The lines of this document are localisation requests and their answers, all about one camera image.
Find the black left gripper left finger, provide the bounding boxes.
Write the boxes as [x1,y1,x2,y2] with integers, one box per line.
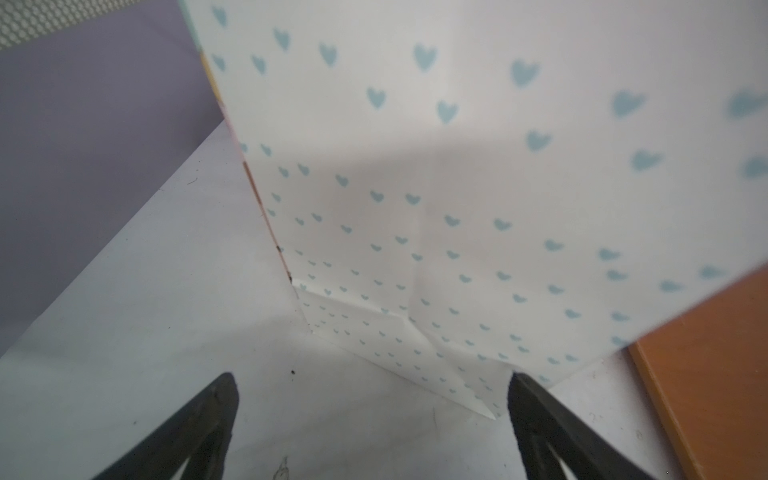
[96,372,239,480]

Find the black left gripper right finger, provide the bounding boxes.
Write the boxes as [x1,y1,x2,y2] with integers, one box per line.
[507,373,651,479]

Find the white mesh wall shelf lower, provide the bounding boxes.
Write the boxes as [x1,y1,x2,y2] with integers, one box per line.
[1,0,137,50]

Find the brown rectangular tray mat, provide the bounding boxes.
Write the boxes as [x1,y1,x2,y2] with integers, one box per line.
[629,267,767,479]

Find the cartoon animal paper gift bag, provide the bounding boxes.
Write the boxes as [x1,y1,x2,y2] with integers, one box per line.
[181,1,767,418]

